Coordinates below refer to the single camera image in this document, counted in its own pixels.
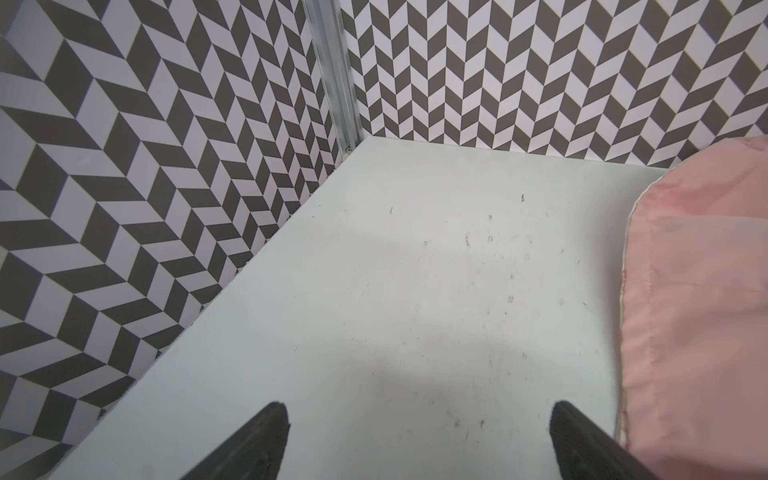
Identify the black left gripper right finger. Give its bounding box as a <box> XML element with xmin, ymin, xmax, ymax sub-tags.
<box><xmin>549</xmin><ymin>401</ymin><xmax>657</xmax><ymax>480</ymax></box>

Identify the aluminium corner post left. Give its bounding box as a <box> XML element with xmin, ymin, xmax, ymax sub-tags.
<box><xmin>303</xmin><ymin>0</ymin><xmax>364</xmax><ymax>159</ymax></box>

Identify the pink Snoopy zip jacket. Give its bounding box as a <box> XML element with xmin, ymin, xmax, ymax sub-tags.
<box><xmin>616</xmin><ymin>136</ymin><xmax>767</xmax><ymax>479</ymax></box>

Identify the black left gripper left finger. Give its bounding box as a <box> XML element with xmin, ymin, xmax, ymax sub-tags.
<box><xmin>182</xmin><ymin>402</ymin><xmax>290</xmax><ymax>480</ymax></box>

